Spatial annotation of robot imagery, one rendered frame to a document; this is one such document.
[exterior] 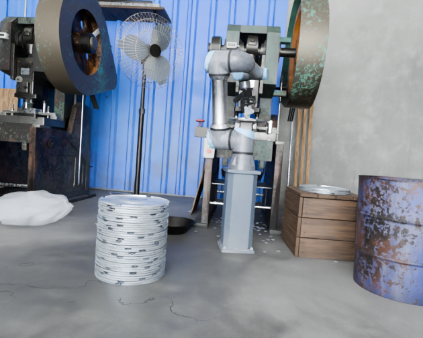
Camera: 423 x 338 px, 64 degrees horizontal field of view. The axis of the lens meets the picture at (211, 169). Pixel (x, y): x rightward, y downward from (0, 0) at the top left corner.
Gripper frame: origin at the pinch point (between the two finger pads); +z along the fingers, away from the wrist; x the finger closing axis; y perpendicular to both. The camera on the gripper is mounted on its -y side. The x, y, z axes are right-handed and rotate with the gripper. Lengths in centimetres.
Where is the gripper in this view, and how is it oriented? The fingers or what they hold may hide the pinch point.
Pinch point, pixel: (247, 117)
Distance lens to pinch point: 238.2
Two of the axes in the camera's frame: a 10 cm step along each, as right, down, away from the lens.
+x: 7.2, -3.1, 6.2
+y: 6.7, 0.9, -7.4
